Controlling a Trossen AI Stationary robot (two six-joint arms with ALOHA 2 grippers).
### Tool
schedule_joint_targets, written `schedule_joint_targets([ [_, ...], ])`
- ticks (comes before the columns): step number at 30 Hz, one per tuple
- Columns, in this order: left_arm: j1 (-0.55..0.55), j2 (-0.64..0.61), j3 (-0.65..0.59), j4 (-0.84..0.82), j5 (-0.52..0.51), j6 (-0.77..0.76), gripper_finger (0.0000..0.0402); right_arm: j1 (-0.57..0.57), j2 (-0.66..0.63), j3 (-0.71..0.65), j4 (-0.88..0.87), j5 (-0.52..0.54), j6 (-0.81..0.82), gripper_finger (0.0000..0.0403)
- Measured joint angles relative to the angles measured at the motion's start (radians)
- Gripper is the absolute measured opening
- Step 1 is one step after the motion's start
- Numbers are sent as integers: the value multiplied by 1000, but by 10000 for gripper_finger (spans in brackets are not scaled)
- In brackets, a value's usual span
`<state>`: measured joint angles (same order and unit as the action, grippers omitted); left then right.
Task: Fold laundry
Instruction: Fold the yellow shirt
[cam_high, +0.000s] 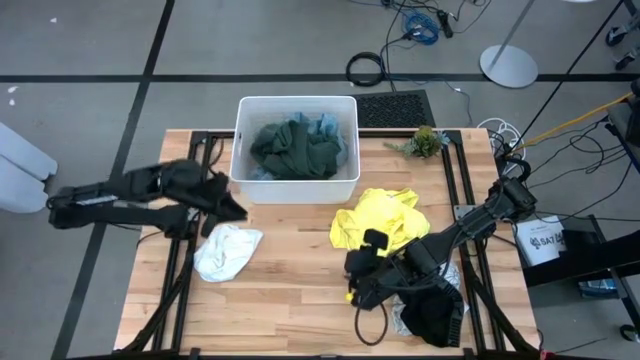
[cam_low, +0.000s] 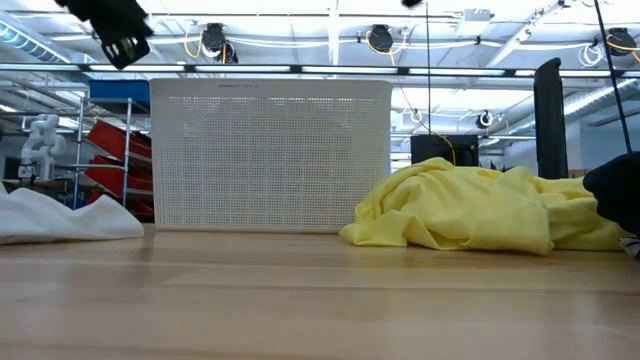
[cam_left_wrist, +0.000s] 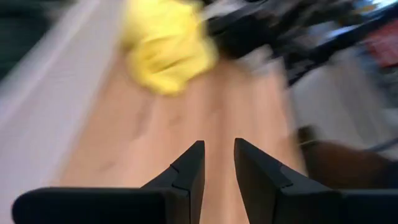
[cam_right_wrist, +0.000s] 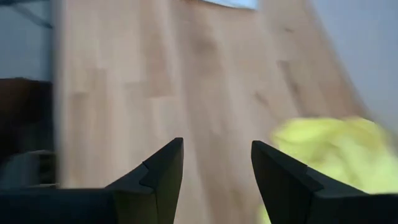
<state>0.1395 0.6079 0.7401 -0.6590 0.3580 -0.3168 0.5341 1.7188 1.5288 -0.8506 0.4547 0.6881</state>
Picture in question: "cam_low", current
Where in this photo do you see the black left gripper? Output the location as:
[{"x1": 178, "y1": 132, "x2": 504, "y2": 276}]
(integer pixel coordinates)
[{"x1": 53, "y1": 0, "x2": 154, "y2": 71}]

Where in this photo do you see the black ceiling cable reel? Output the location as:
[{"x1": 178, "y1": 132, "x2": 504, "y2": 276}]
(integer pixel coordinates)
[
  {"x1": 202, "y1": 22, "x2": 239, "y2": 65},
  {"x1": 474, "y1": 109, "x2": 496, "y2": 130},
  {"x1": 367, "y1": 23, "x2": 396, "y2": 54},
  {"x1": 605, "y1": 27, "x2": 639, "y2": 57}
]

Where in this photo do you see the yellow shirt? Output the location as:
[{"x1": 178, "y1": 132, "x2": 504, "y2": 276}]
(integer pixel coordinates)
[{"x1": 339, "y1": 157, "x2": 634, "y2": 256}]

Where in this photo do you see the red storage bin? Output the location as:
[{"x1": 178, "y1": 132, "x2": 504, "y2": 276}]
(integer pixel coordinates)
[
  {"x1": 84, "y1": 192, "x2": 154, "y2": 217},
  {"x1": 84, "y1": 154, "x2": 153, "y2": 199},
  {"x1": 88, "y1": 119, "x2": 153, "y2": 161}
]

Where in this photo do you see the white leaf-patterned garment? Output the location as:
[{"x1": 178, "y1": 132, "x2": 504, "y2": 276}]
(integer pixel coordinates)
[{"x1": 619, "y1": 236, "x2": 640, "y2": 259}]

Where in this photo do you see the black monitor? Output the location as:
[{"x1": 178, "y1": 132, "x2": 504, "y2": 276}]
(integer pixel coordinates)
[{"x1": 410, "y1": 133, "x2": 480, "y2": 169}]

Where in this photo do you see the plain white cloth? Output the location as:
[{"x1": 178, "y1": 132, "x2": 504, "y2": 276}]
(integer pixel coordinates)
[{"x1": 0, "y1": 182, "x2": 145, "y2": 246}]

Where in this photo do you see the thin black pole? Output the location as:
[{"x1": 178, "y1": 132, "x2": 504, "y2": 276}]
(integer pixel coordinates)
[{"x1": 593, "y1": 0, "x2": 634, "y2": 154}]

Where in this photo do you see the black garment with ribbed trim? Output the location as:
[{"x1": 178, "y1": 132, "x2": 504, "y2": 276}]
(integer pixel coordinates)
[{"x1": 582, "y1": 152, "x2": 640, "y2": 239}]

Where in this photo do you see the blue storage bin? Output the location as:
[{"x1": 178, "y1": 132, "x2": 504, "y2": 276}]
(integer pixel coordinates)
[{"x1": 88, "y1": 79, "x2": 151, "y2": 107}]

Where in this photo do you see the thin black hanging cable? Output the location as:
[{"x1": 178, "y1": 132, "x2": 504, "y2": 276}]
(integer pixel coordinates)
[{"x1": 424, "y1": 0, "x2": 432, "y2": 136}]

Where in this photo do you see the metal shelf rack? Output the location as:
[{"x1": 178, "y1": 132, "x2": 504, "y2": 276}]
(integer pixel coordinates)
[{"x1": 72, "y1": 97, "x2": 154, "y2": 219}]

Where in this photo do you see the yellow hanging cord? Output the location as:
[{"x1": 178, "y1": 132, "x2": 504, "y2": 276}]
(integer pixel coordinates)
[{"x1": 367, "y1": 29, "x2": 459, "y2": 166}]

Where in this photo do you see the tall black column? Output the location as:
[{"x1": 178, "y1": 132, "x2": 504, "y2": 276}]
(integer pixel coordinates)
[{"x1": 533, "y1": 57, "x2": 570, "y2": 180}]

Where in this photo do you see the white plastic laundry basket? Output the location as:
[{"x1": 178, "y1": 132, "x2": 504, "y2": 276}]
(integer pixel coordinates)
[{"x1": 149, "y1": 78, "x2": 394, "y2": 234}]

